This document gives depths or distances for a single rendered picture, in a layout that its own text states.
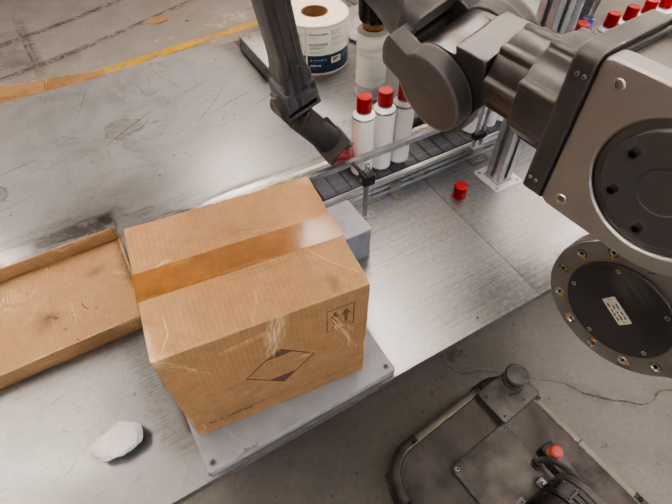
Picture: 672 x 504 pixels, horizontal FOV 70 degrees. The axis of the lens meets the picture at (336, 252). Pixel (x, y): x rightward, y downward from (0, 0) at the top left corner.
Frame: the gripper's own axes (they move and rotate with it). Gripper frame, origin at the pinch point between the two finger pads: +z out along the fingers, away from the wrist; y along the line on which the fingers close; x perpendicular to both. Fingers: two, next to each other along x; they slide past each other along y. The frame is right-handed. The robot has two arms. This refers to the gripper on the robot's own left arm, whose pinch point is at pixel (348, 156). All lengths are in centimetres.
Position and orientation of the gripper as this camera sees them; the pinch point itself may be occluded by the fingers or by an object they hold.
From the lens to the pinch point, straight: 112.6
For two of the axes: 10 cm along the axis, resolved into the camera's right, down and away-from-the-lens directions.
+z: 5.3, 2.5, 8.1
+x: -6.9, 6.8, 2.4
